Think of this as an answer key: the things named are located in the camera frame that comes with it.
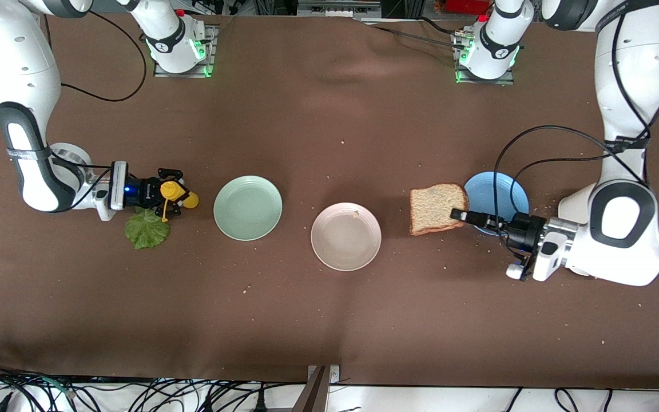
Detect yellow mustard squeeze bottle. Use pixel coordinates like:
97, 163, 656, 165
160, 181, 200, 223

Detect green lettuce leaf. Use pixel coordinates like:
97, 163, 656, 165
124, 207, 170, 250

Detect brown bread slice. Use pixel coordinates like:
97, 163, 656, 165
409, 183, 470, 237

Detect blue plate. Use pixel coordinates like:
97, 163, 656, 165
464, 171, 530, 237

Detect pale green plate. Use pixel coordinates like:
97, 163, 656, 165
213, 175, 283, 241

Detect beige plate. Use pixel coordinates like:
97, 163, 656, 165
311, 202, 382, 272

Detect white toaster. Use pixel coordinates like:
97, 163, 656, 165
558, 184, 594, 221

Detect brown tablecloth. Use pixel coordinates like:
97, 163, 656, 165
0, 10, 659, 391

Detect red box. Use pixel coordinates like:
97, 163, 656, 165
435, 0, 493, 15

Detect grey metal device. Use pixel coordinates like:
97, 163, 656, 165
297, 0, 383, 19

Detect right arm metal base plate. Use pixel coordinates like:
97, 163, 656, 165
153, 23, 216, 79

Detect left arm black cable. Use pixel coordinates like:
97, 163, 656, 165
493, 0, 659, 255

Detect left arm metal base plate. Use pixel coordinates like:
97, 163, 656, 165
454, 27, 516, 86

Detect tangle of black floor cables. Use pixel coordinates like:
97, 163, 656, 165
0, 359, 307, 412

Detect black base power cables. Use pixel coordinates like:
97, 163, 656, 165
364, 16, 465, 51

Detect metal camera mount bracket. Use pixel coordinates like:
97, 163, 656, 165
292, 365, 342, 412

